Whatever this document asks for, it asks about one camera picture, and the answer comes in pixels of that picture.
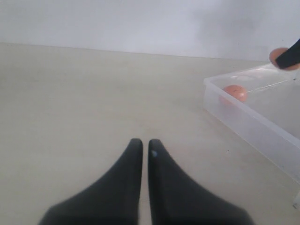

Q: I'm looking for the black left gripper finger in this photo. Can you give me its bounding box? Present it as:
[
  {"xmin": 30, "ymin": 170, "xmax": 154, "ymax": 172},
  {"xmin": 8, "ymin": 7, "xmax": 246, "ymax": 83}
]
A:
[
  {"xmin": 40, "ymin": 138, "xmax": 143, "ymax": 225},
  {"xmin": 148, "ymin": 139, "xmax": 254, "ymax": 225},
  {"xmin": 275, "ymin": 40, "xmax": 300, "ymax": 69}
]

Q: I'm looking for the brown egg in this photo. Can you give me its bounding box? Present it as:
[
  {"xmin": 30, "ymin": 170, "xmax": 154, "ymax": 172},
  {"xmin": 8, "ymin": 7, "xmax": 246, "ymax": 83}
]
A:
[
  {"xmin": 269, "ymin": 47, "xmax": 300, "ymax": 71},
  {"xmin": 219, "ymin": 84, "xmax": 248, "ymax": 105}
]

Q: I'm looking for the clear plastic bin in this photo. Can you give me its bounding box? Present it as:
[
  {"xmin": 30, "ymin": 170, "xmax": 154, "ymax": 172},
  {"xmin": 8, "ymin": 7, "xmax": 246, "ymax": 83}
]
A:
[{"xmin": 203, "ymin": 64, "xmax": 300, "ymax": 207}]

